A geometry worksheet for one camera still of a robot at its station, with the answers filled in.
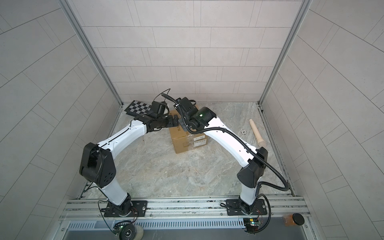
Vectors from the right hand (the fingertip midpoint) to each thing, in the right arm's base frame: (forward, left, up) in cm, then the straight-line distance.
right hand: (186, 120), depth 76 cm
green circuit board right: (-43, -28, -27) cm, 58 cm away
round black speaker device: (-43, +23, -14) cm, 51 cm away
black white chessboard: (+30, +38, -19) cm, 52 cm away
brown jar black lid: (-43, -43, -18) cm, 63 cm away
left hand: (+8, +6, -9) cm, 14 cm away
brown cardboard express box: (-6, +2, -10) cm, 12 cm away
